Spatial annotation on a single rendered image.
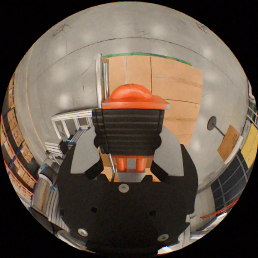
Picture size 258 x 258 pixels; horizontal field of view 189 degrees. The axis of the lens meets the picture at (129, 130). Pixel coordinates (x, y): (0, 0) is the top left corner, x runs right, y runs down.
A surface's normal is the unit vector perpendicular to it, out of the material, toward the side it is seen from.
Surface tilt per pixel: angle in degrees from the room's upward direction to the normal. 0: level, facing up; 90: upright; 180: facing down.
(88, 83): 0
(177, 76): 0
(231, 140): 90
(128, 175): 1
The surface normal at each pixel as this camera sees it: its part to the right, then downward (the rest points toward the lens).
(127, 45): -0.03, 0.54
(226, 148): -0.99, -0.10
